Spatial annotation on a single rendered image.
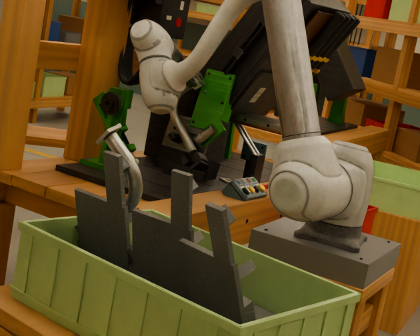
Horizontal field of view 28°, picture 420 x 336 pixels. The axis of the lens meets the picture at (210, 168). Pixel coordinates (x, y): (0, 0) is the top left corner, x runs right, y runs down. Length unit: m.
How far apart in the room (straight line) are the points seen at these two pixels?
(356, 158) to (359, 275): 0.31
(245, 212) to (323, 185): 0.66
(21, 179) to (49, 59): 0.45
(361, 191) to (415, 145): 3.68
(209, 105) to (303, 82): 0.82
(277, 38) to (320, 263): 0.59
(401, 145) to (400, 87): 0.41
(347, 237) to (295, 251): 0.15
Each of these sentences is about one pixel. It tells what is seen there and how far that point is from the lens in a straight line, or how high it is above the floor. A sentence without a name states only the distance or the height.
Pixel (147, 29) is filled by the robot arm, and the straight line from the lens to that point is 2.56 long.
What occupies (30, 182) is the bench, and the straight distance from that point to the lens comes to 2.56.
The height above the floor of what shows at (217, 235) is 1.08.
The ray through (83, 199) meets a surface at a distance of 1.85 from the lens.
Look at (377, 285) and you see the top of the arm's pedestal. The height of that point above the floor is 0.83.
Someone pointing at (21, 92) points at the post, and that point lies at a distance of 2.62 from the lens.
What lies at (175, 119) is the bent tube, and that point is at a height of 1.08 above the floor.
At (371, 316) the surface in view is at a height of 0.71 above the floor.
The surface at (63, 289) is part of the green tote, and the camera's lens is 1.75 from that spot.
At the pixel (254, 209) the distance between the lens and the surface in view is 2.74.
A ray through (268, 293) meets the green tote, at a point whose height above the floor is 0.88.
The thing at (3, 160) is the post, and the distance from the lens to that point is 2.63.
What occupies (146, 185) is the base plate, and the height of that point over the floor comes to 0.90.
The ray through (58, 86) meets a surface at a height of 0.38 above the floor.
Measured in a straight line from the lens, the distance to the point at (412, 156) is 5.94.
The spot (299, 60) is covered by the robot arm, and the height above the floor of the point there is 1.39.
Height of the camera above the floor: 1.47
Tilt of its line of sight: 10 degrees down
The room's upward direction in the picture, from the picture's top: 11 degrees clockwise
